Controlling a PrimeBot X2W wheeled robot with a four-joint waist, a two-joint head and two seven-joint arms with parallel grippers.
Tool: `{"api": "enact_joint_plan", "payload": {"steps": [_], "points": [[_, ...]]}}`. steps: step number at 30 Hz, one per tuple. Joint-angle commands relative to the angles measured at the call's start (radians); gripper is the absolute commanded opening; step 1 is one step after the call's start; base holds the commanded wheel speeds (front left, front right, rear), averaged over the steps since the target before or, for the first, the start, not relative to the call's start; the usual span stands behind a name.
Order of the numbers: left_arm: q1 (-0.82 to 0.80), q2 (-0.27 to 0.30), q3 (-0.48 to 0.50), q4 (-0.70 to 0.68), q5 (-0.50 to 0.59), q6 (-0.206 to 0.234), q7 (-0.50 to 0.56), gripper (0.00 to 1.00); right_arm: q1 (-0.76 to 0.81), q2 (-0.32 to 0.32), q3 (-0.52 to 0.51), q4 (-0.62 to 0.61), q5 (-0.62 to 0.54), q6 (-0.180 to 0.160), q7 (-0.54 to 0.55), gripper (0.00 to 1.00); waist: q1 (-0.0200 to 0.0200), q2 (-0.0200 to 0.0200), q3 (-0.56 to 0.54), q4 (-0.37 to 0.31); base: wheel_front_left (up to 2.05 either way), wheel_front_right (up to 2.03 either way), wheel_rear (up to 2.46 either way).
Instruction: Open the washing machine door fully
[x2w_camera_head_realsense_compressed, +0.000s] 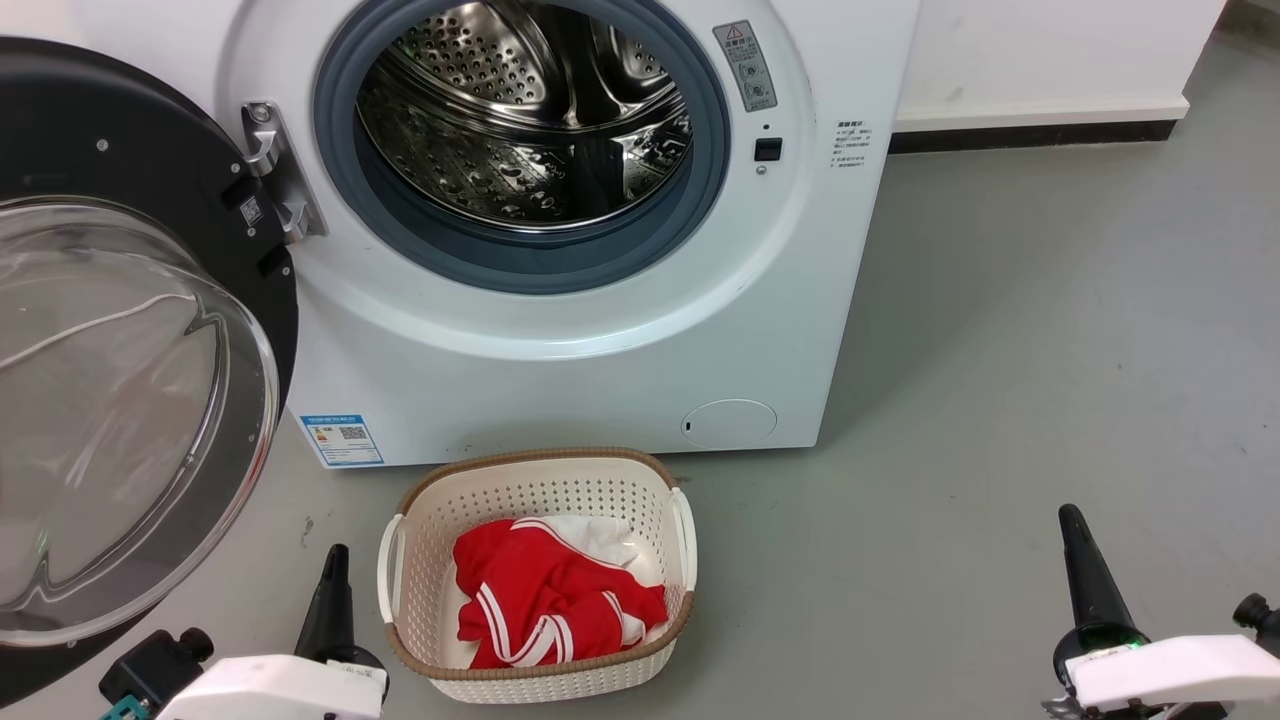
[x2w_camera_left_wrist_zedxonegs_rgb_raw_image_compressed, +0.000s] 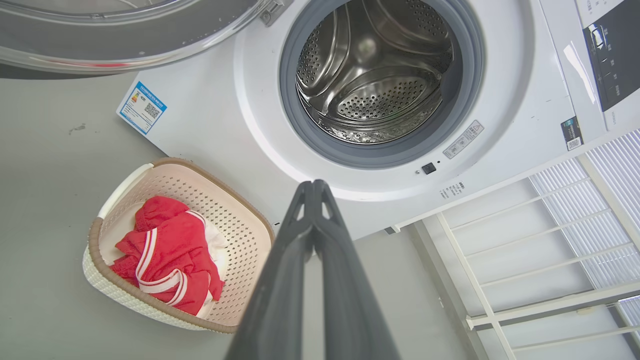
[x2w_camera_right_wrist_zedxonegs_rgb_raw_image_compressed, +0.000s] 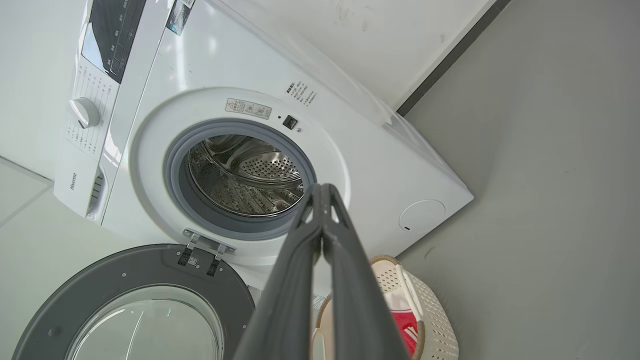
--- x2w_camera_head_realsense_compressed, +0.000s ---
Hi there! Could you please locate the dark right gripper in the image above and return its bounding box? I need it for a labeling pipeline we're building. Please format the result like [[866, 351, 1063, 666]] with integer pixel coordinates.
[[1040, 504, 1233, 720]]

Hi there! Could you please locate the black round glass washer door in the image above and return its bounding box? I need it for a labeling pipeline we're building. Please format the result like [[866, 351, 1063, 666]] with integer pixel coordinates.
[[0, 37, 301, 707]]

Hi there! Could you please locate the red garment with white stripes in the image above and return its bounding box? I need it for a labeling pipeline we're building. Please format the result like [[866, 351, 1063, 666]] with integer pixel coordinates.
[[452, 517, 669, 670]]

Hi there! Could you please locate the round white filter cover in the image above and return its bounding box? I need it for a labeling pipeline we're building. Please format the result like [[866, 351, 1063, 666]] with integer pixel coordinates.
[[681, 398, 779, 451]]

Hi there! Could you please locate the white front-load washing machine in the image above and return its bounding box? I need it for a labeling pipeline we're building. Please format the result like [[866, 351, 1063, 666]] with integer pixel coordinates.
[[75, 0, 923, 468]]

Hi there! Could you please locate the small text sticker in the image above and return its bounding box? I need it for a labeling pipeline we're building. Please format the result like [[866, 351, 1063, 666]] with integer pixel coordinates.
[[829, 119, 874, 170]]

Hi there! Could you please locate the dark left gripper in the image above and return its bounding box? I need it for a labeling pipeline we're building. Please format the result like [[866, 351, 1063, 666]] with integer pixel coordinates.
[[295, 545, 390, 703]]

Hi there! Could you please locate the metal door hinge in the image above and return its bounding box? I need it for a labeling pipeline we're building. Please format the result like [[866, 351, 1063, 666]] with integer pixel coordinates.
[[239, 99, 330, 244]]

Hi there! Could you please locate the blue energy label sticker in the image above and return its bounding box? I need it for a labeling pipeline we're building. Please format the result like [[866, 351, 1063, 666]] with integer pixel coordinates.
[[299, 413, 386, 469]]

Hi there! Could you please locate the grey warning sticker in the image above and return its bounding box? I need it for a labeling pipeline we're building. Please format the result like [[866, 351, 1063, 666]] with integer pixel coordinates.
[[712, 19, 779, 114]]

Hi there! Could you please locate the cream perforated laundry basket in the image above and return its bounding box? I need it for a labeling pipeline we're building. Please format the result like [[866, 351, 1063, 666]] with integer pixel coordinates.
[[377, 447, 699, 704]]

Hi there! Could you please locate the black baseboard strip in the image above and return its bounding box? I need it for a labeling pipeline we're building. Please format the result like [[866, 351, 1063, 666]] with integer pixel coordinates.
[[888, 119, 1180, 155]]

